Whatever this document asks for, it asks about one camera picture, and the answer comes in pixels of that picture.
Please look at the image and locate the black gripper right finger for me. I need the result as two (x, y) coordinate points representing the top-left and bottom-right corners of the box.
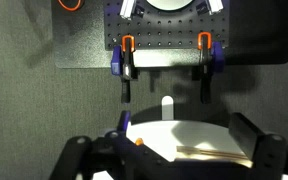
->
(228, 112), (267, 163)

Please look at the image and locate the black perforated breadboard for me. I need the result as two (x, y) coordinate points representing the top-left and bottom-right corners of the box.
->
(103, 0), (230, 51)

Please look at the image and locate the small yellow-orange toy fruit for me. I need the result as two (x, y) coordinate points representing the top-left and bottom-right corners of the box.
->
(134, 137), (145, 147)

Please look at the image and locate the black metal mounting plate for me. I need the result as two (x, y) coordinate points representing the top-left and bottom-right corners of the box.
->
(51, 0), (288, 70)

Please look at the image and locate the orange cable loop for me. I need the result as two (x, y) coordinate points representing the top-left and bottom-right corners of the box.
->
(57, 0), (85, 12)

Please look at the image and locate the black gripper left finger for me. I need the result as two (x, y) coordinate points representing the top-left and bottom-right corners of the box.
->
(117, 110), (132, 133)

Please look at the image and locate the white table base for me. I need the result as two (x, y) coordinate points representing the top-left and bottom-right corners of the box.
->
(161, 95), (175, 121)

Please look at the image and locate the blue black bar clamp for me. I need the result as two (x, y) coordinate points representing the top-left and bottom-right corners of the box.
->
(191, 31), (226, 105)
(110, 34), (139, 103)

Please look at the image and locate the white aluminium bracket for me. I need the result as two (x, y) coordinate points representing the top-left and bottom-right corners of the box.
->
(119, 0), (137, 20)
(206, 0), (224, 15)

